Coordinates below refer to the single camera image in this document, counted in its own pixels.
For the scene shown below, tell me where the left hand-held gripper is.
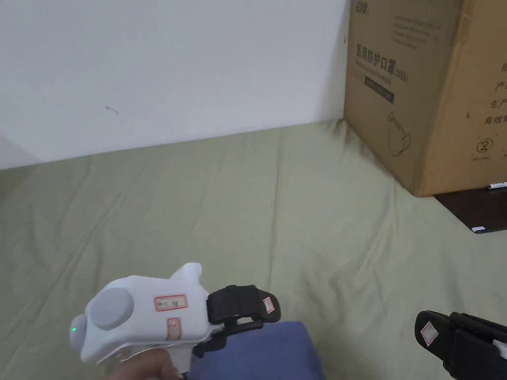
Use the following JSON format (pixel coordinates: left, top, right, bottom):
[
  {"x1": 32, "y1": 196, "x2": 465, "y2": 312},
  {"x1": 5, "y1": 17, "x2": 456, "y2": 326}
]
[{"x1": 69, "y1": 261, "x2": 283, "y2": 364}]

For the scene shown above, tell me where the blue garment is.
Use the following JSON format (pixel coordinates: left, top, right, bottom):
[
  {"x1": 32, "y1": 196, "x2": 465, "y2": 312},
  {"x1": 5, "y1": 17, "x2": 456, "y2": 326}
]
[{"x1": 185, "y1": 320, "x2": 327, "y2": 380}]

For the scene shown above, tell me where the person's left hand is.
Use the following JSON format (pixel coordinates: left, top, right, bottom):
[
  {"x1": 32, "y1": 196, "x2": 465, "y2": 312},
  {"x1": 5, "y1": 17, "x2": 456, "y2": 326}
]
[{"x1": 103, "y1": 347, "x2": 184, "y2": 380}]

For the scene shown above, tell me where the bed with pale green sheet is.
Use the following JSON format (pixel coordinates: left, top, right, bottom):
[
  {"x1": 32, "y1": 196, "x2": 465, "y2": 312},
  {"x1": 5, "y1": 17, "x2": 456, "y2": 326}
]
[{"x1": 0, "y1": 118, "x2": 507, "y2": 380}]

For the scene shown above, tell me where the dark brown table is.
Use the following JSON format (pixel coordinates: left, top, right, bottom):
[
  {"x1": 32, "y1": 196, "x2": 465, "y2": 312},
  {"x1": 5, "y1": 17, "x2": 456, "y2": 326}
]
[{"x1": 433, "y1": 183, "x2": 507, "y2": 235}]

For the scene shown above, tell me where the brown cardboard carton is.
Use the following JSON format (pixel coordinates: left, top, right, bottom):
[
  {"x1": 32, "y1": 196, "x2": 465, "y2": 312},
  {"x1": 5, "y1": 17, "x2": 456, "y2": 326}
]
[{"x1": 343, "y1": 0, "x2": 507, "y2": 198}]

